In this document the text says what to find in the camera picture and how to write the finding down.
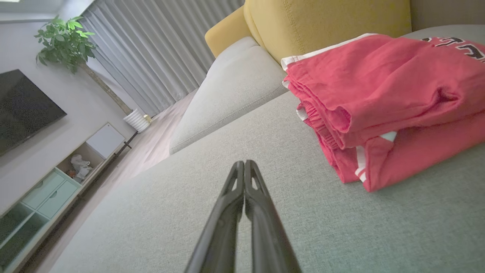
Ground grey sofa backrest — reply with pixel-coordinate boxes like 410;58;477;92
410;0;485;32

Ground yellow sofa cushion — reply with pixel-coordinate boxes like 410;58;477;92
205;0;412;63

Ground black flat television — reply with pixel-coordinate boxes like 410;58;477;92
0;69;68;156

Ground green potted tree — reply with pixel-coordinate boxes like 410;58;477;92
34;15;134;115

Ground large grey sofa seat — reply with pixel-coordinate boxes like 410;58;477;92
49;25;485;273

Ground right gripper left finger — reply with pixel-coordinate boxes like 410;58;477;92
185;160;245;273

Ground white ribbed plant pot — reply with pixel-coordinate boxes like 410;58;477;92
123;109;152;133

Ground small grey sofa cushion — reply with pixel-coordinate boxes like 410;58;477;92
169;36;289;155

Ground grey pleated curtain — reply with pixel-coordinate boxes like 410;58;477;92
81;0;246;118

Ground red Bulls basketball jersey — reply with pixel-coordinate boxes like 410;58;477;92
354;36;485;192

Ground white toy in cabinet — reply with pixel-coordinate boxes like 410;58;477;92
69;154;94;183

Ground red basketball shorts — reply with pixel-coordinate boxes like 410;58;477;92
281;33;485;184

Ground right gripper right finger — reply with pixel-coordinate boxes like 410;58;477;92
244;159;303;273

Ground white television cabinet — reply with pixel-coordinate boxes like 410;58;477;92
0;122;138;273

